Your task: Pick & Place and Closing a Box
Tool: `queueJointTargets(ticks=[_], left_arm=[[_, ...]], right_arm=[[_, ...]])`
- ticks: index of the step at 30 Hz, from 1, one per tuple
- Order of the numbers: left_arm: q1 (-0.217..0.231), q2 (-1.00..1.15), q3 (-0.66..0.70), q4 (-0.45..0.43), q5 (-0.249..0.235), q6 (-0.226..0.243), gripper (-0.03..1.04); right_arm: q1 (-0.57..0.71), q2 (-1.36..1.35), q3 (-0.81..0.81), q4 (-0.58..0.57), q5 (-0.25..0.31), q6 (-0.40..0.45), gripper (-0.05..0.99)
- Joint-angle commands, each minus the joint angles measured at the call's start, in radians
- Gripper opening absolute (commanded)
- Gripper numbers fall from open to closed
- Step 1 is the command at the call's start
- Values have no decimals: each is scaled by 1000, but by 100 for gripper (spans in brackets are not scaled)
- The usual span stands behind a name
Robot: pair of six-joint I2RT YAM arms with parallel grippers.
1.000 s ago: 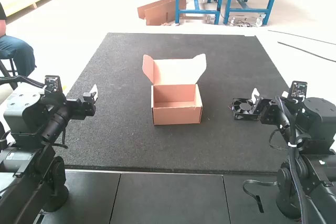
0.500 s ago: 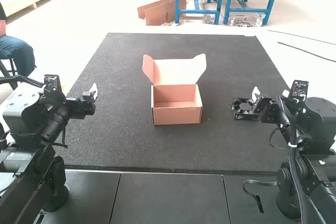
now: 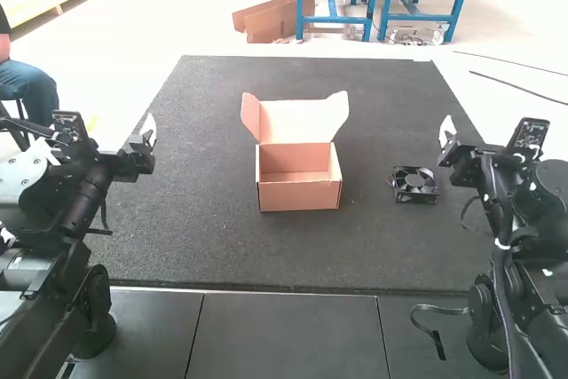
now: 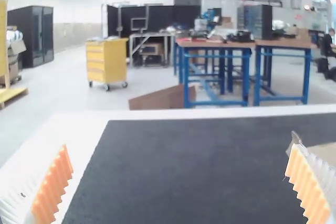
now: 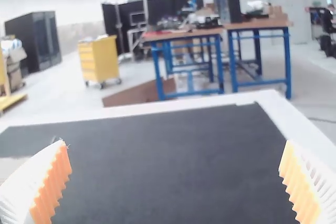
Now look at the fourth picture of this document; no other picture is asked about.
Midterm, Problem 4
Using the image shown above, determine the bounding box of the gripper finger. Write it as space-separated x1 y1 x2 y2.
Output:
284 143 336 224
0 144 75 224

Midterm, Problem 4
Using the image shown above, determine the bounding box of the wooden pallet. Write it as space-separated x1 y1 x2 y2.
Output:
0 87 29 111

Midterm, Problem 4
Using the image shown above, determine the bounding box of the blue workbench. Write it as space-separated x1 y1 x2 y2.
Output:
174 37 257 109
253 38 318 107

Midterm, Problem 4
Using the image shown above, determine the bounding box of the black mat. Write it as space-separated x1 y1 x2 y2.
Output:
61 116 336 224

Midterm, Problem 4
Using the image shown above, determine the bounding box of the yellow tool cart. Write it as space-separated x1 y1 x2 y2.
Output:
86 37 130 92

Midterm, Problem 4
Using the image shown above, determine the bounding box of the brown cardboard sheet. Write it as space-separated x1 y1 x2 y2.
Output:
128 85 197 111

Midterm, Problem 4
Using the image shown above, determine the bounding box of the person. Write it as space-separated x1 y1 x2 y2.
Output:
321 28 336 60

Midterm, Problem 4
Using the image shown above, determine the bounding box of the black cabinet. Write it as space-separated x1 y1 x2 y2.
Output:
7 5 55 69

